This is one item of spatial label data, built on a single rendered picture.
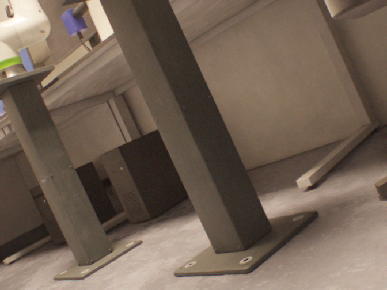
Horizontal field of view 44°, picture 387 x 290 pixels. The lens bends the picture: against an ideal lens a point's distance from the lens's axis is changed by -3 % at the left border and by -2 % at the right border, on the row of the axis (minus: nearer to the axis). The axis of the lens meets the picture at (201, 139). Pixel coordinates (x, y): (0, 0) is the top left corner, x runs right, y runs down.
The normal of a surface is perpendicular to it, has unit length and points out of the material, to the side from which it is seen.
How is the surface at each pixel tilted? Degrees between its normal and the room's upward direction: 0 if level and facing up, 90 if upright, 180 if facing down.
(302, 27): 90
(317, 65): 90
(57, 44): 86
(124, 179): 90
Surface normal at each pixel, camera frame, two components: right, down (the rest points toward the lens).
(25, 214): 0.69, -0.29
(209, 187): -0.68, 0.34
